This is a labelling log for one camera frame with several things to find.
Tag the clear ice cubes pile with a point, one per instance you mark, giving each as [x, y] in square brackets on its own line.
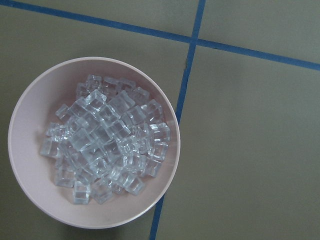
[111, 137]

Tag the pink bowl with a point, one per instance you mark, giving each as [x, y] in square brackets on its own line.
[34, 111]

